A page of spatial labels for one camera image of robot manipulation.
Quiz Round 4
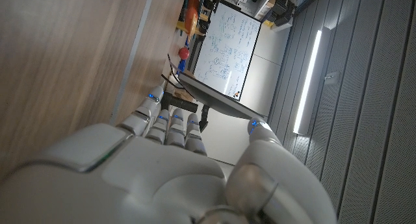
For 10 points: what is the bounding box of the black cable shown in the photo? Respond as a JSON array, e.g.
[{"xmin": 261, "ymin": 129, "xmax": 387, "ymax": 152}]
[{"xmin": 161, "ymin": 53, "xmax": 185, "ymax": 90}]

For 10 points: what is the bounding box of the grey wall box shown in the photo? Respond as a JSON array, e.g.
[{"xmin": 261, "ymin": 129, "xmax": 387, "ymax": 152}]
[{"xmin": 323, "ymin": 71, "xmax": 341, "ymax": 86}]

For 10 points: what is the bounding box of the whiteboard with blue writing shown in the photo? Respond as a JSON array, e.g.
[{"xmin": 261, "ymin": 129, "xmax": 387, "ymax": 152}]
[{"xmin": 192, "ymin": 1, "xmax": 262, "ymax": 102}]

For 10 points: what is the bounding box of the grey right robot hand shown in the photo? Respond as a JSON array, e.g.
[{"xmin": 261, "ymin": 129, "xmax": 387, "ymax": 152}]
[{"xmin": 0, "ymin": 84, "xmax": 339, "ymax": 224}]

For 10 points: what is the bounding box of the orange plastic toy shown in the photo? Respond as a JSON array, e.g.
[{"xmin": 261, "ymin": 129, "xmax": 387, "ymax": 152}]
[{"xmin": 175, "ymin": 0, "xmax": 205, "ymax": 45}]

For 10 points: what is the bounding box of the brown paper bag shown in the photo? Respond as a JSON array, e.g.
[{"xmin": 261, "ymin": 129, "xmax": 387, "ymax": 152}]
[{"xmin": 173, "ymin": 73, "xmax": 196, "ymax": 103}]

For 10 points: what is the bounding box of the white wall light strip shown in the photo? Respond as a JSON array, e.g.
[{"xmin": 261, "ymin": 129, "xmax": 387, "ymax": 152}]
[{"xmin": 292, "ymin": 29, "xmax": 323, "ymax": 136}]

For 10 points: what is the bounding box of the white shelf unit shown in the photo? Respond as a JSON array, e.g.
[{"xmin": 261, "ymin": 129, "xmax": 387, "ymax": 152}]
[{"xmin": 235, "ymin": 0, "xmax": 280, "ymax": 20}]

